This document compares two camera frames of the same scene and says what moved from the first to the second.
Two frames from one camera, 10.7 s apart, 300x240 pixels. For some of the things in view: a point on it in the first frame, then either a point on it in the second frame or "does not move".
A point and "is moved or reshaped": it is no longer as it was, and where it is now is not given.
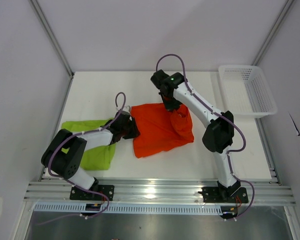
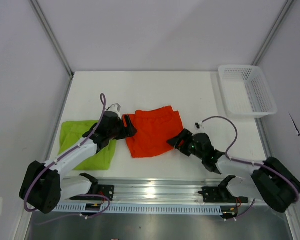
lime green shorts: [97, 159] does not move
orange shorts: [160, 129] is moved or reshaped
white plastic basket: [245, 91] does not move
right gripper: [171, 107] → [185, 135]
